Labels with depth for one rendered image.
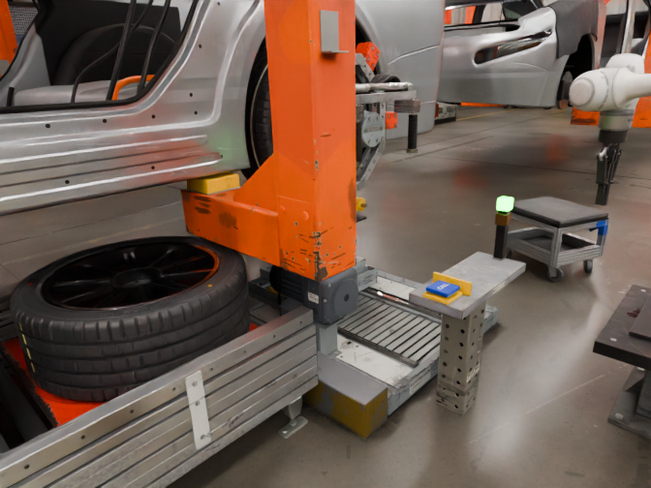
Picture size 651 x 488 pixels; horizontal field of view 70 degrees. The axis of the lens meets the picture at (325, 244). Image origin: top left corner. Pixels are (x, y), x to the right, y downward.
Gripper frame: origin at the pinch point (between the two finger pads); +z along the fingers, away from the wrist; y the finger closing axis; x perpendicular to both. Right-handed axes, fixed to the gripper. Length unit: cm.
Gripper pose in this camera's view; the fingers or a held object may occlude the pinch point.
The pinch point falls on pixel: (603, 194)
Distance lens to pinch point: 174.2
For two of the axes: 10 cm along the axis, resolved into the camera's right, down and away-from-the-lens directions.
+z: 0.4, 9.4, 3.5
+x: -6.3, -2.5, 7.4
